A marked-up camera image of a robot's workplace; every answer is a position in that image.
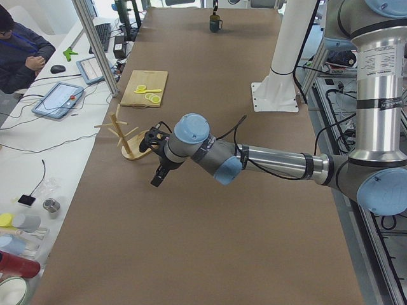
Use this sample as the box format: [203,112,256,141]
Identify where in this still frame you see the grey cup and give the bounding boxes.
[11,213,41,233]

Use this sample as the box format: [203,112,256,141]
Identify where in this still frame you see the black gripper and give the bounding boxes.
[150,154,178,187]

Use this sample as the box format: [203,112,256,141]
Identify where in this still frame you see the small steel cup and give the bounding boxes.
[43,198,60,219]

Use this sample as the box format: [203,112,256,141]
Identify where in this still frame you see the small black square pad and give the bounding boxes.
[17,194,36,207]

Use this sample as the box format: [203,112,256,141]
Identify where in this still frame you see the near teach pendant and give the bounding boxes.
[32,82,84,119]

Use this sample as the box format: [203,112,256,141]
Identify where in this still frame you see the dark green mug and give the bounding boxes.
[209,15,223,33]

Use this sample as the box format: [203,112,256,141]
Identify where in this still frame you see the clear plastic bag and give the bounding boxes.
[36,177,60,199]

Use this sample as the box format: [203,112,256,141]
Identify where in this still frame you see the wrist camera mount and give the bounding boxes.
[139,123,170,156]

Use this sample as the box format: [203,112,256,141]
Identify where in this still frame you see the wooden cup rack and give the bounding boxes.
[94,104,152,161]

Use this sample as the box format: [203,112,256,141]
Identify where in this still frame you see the green rimmed white bowl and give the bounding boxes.
[1,277,28,305]

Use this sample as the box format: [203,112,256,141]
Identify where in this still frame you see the white camera mast base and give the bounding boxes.
[251,0,319,112]

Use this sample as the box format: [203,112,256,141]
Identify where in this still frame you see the black power adapter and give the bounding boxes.
[113,36,127,59]

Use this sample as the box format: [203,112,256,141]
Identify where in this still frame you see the far teach pendant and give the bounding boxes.
[76,56,104,85]

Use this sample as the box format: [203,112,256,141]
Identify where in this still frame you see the light blue cup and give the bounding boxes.
[1,234,26,255]

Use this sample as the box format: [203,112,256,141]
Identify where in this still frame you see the seated person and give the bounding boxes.
[1,7,55,94]

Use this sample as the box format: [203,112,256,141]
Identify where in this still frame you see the yellow cup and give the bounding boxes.
[0,213,14,227]

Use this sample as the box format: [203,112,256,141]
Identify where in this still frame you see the teach pendant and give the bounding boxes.
[32,82,84,119]
[76,56,104,85]

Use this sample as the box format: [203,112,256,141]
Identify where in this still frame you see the aluminium frame post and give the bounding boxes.
[72,0,119,97]

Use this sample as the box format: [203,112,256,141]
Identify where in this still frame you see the bamboo cutting board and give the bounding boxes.
[120,70,169,107]

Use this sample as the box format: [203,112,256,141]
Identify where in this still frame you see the black keyboard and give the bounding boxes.
[95,23,111,52]

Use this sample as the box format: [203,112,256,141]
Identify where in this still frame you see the lemon slice front left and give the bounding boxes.
[135,85,147,92]

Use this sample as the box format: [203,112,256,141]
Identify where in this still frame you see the black computer mouse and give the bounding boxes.
[50,64,66,74]

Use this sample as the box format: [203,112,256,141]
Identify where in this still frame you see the green plastic clamp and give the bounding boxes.
[63,47,78,62]

